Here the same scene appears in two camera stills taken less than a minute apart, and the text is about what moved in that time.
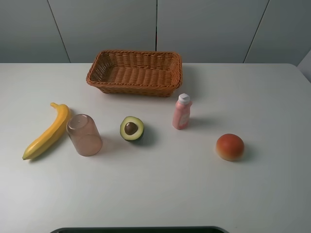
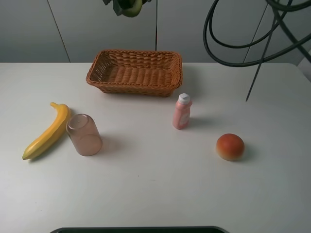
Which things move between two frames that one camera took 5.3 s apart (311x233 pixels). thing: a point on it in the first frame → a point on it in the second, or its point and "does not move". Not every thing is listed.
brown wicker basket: (136, 73) does not move
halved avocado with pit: (131, 128) → (130, 8)
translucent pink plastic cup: (84, 133) does not move
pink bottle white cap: (181, 113) does not move
